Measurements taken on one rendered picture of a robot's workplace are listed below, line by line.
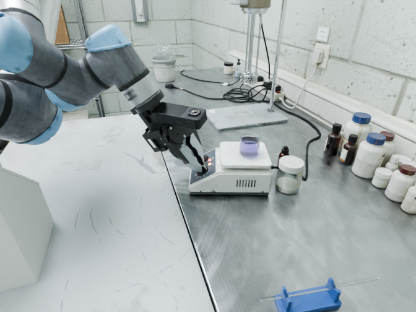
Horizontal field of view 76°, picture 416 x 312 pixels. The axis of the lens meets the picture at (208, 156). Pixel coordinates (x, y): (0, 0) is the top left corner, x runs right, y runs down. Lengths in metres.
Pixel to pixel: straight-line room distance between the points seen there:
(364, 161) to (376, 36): 0.42
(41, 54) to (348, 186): 0.73
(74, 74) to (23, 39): 0.10
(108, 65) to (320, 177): 0.59
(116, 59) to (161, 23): 2.45
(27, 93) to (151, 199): 0.35
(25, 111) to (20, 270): 0.30
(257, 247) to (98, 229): 0.33
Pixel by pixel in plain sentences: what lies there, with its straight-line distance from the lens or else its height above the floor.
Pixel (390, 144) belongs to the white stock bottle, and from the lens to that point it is 0.88.
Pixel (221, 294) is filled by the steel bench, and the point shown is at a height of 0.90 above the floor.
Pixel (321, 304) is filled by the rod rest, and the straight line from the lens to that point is 0.51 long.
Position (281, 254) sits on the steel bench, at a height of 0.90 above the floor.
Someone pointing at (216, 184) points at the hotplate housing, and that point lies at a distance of 0.65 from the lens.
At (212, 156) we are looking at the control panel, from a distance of 0.71.
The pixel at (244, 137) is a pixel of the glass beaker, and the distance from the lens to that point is 0.63.
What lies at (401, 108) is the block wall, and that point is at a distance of 0.98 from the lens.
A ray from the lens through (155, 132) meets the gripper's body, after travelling 0.60.
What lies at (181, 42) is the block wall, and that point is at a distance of 3.05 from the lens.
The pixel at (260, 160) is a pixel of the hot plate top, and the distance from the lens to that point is 0.65.
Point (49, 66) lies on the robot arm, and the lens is 0.54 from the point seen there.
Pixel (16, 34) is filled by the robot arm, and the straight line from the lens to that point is 0.51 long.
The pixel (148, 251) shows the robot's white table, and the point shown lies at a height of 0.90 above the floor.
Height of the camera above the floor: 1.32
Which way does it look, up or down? 31 degrees down
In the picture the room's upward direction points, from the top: straight up
